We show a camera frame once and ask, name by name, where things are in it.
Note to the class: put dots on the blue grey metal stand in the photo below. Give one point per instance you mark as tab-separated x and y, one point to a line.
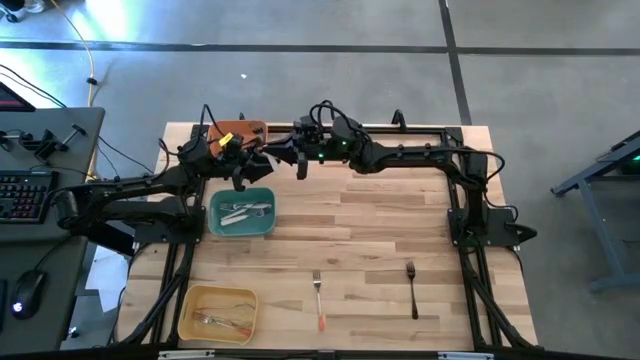
598	230

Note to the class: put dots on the black computer mouse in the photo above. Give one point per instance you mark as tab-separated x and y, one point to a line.
27	292

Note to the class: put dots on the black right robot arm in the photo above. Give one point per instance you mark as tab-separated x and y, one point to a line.
410	155

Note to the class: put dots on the black fork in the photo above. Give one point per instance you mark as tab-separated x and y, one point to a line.
413	300

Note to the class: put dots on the black computer monitor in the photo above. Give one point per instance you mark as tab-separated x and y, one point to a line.
12	102

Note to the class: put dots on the yellow plastic bin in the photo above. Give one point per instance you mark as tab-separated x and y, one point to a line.
220	295

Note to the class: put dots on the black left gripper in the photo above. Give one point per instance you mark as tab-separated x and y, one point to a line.
225	162

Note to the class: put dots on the yellow sticky note tag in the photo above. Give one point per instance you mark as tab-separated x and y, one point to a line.
226	139

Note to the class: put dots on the green plastic bin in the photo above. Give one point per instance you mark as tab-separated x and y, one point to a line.
240	230

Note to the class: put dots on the silver metal bracket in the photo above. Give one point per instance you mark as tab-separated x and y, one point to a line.
465	356
185	354

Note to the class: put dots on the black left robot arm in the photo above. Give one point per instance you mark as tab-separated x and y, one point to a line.
125	187

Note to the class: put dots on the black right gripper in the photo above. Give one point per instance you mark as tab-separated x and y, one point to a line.
312	149

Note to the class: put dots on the black computer keyboard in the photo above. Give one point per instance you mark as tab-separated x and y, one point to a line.
25	197

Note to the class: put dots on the black aluminium table frame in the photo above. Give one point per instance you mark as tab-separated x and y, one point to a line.
425	130

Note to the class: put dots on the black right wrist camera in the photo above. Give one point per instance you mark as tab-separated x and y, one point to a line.
307	127

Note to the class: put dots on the orange plastic bin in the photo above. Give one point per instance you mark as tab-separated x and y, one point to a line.
250	126

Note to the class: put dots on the white paper sheet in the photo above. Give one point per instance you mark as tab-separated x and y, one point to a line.
107	280

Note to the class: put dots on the grey desk top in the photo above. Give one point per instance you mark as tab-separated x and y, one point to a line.
55	325
60	120

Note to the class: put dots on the black desk clamp mount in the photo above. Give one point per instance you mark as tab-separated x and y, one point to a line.
42	145

